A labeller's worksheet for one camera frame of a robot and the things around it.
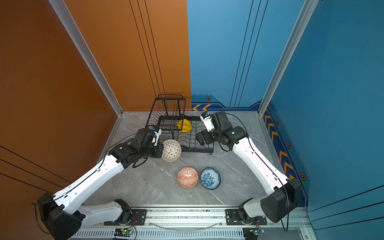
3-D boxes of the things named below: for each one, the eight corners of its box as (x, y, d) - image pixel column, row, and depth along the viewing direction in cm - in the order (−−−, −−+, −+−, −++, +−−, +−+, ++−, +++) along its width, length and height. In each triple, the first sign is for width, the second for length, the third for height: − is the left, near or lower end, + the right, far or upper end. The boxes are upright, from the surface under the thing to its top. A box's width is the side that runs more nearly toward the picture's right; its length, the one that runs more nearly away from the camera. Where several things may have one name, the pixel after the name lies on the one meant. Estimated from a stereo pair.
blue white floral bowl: (197, 181, 87) (197, 176, 81) (207, 168, 91) (207, 163, 86) (213, 194, 82) (214, 190, 76) (222, 180, 87) (224, 175, 81)
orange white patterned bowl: (175, 182, 86) (174, 178, 81) (185, 168, 92) (185, 163, 87) (190, 193, 82) (190, 189, 77) (200, 177, 88) (200, 173, 83)
